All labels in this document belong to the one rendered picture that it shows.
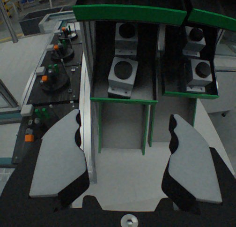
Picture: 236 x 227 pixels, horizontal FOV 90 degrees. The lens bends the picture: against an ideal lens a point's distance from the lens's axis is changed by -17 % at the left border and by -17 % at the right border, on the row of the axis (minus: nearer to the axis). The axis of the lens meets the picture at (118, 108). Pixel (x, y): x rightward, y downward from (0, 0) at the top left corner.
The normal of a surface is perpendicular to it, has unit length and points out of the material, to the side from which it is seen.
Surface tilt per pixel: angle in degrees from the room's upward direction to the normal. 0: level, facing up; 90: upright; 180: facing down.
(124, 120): 45
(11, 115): 0
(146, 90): 25
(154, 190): 0
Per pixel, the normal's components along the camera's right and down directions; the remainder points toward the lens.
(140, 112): -0.03, 0.14
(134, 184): 0.01, -0.60
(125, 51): -0.01, -0.20
